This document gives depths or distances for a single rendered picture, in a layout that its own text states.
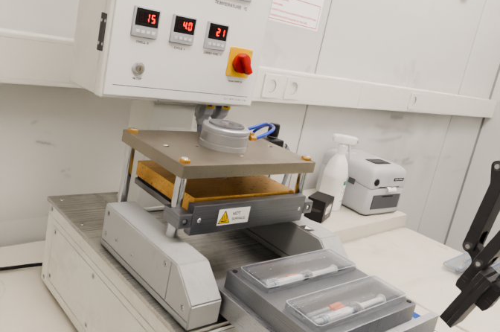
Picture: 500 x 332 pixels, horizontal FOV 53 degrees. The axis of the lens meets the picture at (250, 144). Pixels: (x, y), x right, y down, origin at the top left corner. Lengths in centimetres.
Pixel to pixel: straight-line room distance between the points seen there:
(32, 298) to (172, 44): 53
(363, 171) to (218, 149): 96
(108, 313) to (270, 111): 94
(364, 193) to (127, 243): 106
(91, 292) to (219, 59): 46
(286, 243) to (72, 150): 57
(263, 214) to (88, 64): 38
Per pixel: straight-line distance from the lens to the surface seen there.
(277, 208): 80
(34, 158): 119
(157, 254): 69
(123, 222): 76
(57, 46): 109
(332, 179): 162
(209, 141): 79
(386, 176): 171
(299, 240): 86
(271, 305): 62
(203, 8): 90
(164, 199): 78
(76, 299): 93
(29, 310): 101
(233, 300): 66
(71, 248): 93
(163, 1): 86
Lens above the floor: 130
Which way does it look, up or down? 12 degrees down
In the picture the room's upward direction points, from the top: 12 degrees clockwise
